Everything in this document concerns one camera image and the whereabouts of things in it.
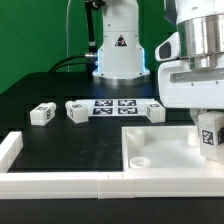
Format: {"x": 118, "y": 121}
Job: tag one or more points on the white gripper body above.
{"x": 179, "y": 87}

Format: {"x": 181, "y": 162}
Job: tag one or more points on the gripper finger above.
{"x": 195, "y": 112}

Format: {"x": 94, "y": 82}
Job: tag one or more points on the white square tabletop tray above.
{"x": 163, "y": 147}

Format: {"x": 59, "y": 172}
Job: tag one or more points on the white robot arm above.
{"x": 114, "y": 37}

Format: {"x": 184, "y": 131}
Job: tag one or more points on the fiducial marker sheet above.
{"x": 116, "y": 107}

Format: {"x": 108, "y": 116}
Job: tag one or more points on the white U-shaped fence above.
{"x": 130, "y": 183}

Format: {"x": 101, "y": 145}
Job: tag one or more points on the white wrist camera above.
{"x": 169, "y": 49}

